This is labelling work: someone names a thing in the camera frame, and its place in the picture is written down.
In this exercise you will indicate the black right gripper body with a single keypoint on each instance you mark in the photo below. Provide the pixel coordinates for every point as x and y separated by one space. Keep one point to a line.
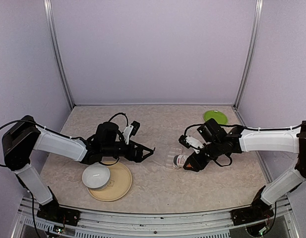
203 162

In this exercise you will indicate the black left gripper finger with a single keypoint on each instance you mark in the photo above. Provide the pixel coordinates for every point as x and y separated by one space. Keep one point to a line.
140 157
144 148

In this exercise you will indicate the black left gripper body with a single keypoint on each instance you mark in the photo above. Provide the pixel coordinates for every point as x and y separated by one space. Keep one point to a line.
129 155

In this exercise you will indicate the orange pill bottle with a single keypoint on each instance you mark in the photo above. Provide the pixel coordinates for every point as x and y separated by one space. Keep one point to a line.
180 160

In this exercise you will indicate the clear plastic pill organizer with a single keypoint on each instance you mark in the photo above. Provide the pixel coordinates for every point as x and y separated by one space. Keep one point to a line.
173 151

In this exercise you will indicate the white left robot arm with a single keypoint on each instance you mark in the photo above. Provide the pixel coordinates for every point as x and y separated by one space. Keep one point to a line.
26 135

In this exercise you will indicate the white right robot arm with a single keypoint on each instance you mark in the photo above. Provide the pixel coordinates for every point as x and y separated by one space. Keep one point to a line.
241 139

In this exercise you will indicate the beige round plate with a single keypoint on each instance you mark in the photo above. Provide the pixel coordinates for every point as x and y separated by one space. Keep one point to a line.
119 184

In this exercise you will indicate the green plastic plate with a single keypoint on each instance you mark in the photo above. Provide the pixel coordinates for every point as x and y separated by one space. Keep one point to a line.
219 116

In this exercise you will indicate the white ceramic bowl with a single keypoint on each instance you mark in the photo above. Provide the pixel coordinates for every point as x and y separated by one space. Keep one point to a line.
96 176

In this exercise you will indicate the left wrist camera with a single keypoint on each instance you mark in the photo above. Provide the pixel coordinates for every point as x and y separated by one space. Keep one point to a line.
130 131

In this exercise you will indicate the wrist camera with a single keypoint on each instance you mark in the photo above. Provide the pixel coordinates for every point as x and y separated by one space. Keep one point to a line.
130 131
191 142

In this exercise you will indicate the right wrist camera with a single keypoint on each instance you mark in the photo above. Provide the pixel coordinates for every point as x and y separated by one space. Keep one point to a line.
191 142

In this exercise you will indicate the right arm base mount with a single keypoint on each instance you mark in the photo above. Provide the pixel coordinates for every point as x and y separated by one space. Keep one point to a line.
256 211

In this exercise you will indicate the aluminium front rail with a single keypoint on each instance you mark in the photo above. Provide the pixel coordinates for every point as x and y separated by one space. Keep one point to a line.
102 224

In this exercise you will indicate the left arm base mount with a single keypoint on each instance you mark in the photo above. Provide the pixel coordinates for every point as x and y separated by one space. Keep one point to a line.
58 214

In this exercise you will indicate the right aluminium corner post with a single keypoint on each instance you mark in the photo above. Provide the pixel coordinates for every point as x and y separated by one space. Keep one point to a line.
250 53

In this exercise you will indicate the aluminium corner post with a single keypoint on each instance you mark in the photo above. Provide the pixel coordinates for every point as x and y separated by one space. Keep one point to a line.
250 53
53 34

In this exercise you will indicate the left aluminium corner post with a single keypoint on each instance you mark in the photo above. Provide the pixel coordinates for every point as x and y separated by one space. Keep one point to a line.
53 34

